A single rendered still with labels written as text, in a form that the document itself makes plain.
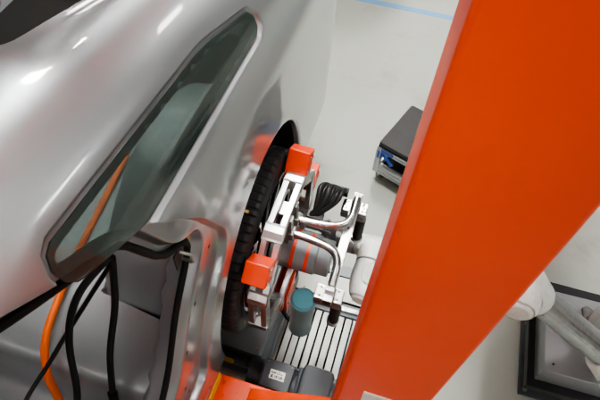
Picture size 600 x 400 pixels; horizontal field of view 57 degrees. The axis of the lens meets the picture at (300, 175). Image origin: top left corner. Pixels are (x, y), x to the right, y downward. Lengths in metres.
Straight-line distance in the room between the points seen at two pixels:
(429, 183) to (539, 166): 0.10
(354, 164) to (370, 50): 1.01
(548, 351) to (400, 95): 1.87
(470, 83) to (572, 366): 2.16
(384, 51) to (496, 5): 3.59
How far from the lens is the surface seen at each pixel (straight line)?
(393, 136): 2.99
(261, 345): 2.48
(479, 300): 0.71
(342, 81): 3.71
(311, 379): 2.25
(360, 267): 2.13
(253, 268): 1.62
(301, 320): 2.07
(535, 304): 1.90
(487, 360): 2.87
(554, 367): 2.51
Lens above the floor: 2.57
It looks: 54 degrees down
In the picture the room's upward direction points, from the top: 4 degrees clockwise
